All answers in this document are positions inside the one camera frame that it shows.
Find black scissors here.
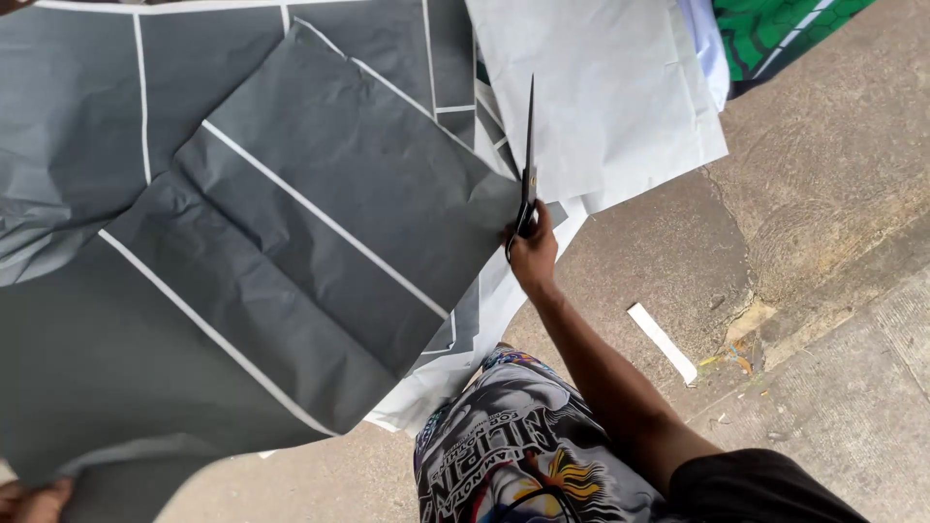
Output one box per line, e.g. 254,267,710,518
506,73,539,264

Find person's left hand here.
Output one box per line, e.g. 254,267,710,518
0,477,74,523

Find green printed sheet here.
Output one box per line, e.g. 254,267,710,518
711,0,879,100

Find printed graphic shorts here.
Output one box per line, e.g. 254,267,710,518
413,344,673,523

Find white paper sheet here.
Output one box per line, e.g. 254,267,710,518
364,0,730,435

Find grey printed paper sheet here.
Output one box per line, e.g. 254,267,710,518
0,0,570,523

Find black shirt sleeve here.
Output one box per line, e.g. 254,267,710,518
665,448,869,523

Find person's right hand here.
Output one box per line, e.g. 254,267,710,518
502,200,559,292

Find white paper strip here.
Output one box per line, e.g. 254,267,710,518
627,302,698,386

